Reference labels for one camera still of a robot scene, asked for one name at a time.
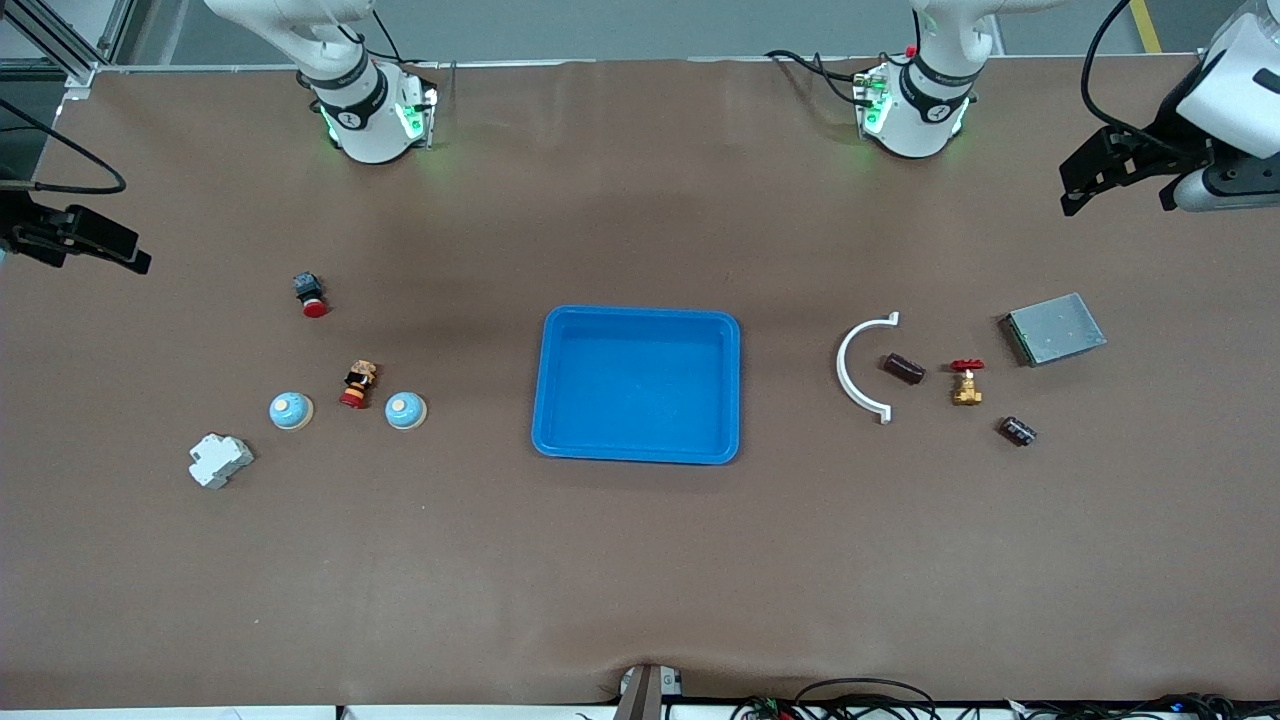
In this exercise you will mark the white circuit breaker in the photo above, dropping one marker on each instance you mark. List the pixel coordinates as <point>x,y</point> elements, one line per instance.
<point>220,460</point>

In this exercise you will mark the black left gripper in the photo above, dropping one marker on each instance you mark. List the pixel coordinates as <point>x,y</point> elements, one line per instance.
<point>1166,137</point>

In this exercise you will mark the metal bracket post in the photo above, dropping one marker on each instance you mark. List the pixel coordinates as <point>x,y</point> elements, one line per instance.
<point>645,692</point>

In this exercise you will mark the black electrolytic capacitor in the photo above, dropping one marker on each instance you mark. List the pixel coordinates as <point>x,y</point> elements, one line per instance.
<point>1018,431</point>

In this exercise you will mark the grey metal power supply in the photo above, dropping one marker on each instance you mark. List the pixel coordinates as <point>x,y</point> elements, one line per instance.
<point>1055,330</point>

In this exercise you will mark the red yellow push button switch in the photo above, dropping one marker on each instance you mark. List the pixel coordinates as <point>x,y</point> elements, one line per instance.
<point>357,385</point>

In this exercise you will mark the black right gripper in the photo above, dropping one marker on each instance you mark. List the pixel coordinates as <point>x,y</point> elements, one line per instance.
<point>14,226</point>

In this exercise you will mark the red emergency stop button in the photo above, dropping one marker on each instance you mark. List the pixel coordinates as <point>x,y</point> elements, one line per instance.
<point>312,295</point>

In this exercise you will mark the brass valve red handwheel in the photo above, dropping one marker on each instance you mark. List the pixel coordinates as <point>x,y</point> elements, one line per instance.
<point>966,387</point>

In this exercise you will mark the brown electrolytic capacitor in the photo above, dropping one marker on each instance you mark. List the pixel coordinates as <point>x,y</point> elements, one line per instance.
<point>903,368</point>

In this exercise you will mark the aluminium frame profile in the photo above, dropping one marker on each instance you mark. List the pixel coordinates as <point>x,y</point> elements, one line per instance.
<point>85,72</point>

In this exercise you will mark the blue desk bell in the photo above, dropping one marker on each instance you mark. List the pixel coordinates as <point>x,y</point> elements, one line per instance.
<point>290,411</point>
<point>405,410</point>

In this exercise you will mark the white curved pipe clamp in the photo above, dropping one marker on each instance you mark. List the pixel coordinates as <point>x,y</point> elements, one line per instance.
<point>841,365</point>

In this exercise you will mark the blue plastic tray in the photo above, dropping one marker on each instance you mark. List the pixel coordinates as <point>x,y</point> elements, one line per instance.
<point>640,385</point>

